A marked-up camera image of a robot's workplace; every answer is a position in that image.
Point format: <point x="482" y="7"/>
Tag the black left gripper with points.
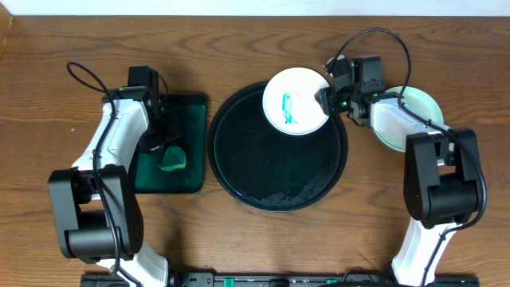
<point x="158" y="135"/>

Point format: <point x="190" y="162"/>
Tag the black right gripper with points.
<point x="327" y="100"/>

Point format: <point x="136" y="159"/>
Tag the green and yellow sponge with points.
<point x="174" y="159"/>

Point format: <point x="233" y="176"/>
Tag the white plate with green stain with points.
<point x="289" y="102"/>

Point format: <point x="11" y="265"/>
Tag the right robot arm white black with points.
<point x="443" y="189"/>

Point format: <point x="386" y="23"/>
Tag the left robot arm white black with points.
<point x="96" y="213"/>

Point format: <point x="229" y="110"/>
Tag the rectangular dark green tray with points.
<point x="145" y="173"/>

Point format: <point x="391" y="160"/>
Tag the round black tray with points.
<point x="265" y="168"/>

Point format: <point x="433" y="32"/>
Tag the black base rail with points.
<point x="210" y="280"/>

